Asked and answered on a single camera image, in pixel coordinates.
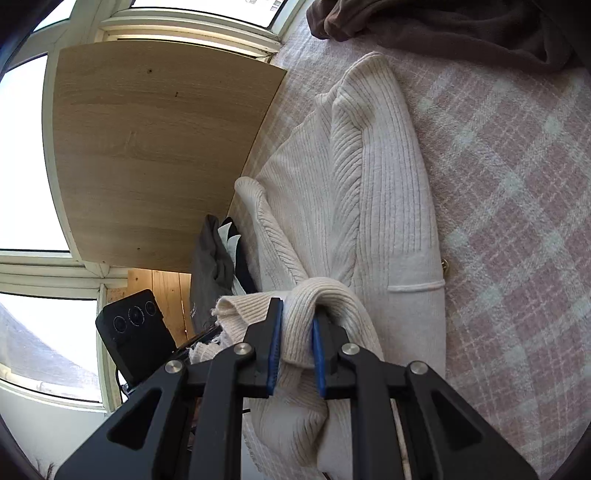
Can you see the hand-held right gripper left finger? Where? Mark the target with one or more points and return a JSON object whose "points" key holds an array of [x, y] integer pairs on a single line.
{"points": [[275, 350]]}

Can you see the cream ribbed sweater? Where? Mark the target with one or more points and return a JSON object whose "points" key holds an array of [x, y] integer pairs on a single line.
{"points": [[369, 207]]}

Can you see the slatted wooden panel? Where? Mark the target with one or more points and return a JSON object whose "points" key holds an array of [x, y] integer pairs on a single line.
{"points": [[166, 290]]}

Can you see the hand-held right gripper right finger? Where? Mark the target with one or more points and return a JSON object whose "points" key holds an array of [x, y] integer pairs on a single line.
{"points": [[317, 355]]}

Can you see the black folded garment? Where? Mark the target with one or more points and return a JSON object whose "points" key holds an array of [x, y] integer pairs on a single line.
{"points": [[244, 277]]}

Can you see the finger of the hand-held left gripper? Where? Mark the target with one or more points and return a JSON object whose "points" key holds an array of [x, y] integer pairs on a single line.
{"points": [[194, 345]]}

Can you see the white folded garment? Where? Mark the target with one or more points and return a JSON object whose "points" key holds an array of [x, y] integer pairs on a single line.
{"points": [[231, 242]]}

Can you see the dark grey folded garment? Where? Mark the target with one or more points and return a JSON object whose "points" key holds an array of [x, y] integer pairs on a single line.
{"points": [[207, 277]]}

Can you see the white window frame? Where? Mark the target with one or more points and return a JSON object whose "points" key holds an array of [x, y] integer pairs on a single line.
{"points": [[87, 265]]}

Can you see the large wooden board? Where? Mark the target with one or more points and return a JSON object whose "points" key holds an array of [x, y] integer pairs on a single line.
{"points": [[152, 152]]}

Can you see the pink plaid blanket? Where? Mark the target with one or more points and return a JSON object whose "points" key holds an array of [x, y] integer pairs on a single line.
{"points": [[508, 184]]}

